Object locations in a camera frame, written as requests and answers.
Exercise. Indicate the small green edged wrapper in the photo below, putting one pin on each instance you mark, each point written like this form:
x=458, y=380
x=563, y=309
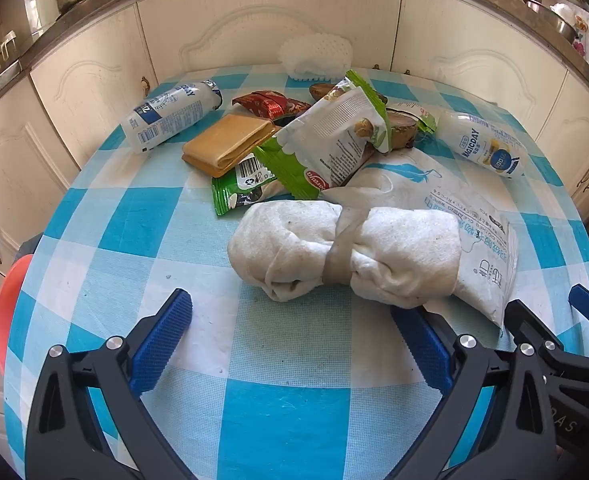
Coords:
x=422, y=114

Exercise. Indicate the small green packet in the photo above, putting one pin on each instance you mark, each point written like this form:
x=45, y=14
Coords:
x=239, y=182

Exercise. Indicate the orange plastic basin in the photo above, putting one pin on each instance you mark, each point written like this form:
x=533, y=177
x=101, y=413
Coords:
x=7, y=310

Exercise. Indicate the steel bowl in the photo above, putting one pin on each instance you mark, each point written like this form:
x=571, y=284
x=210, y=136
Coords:
x=549, y=17

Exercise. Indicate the white cloth bundle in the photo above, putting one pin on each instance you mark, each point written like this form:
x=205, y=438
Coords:
x=294, y=245

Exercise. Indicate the tan packet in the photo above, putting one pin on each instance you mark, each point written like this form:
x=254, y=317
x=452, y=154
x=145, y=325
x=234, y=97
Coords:
x=227, y=140

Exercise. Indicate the green white snack packet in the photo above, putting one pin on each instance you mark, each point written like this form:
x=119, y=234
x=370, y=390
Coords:
x=334, y=140

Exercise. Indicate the red snack wrapper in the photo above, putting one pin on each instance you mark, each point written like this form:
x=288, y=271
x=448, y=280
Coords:
x=269, y=104

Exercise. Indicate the small brown bread piece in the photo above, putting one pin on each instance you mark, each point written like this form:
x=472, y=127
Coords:
x=322, y=92

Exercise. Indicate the white foam sponge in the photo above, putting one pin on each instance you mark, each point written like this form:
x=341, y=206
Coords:
x=317, y=57

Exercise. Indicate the white bottle yellow blue label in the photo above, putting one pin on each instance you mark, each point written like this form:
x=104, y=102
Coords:
x=479, y=142

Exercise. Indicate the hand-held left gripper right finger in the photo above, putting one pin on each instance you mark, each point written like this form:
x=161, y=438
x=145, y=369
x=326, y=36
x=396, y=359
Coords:
x=424, y=347

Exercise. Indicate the blue checked tablecloth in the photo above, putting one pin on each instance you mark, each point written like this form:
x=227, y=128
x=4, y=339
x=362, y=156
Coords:
x=284, y=410

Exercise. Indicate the floral cloth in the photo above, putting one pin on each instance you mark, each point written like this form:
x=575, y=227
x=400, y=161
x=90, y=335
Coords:
x=582, y=30

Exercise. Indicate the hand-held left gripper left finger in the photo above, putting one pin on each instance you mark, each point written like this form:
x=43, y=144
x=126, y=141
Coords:
x=167, y=332

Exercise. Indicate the white wet wipes packet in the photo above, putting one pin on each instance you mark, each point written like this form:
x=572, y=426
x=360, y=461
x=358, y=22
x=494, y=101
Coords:
x=484, y=260

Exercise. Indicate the white kitchen cabinet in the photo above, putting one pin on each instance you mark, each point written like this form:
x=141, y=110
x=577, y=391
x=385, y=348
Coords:
x=274, y=25

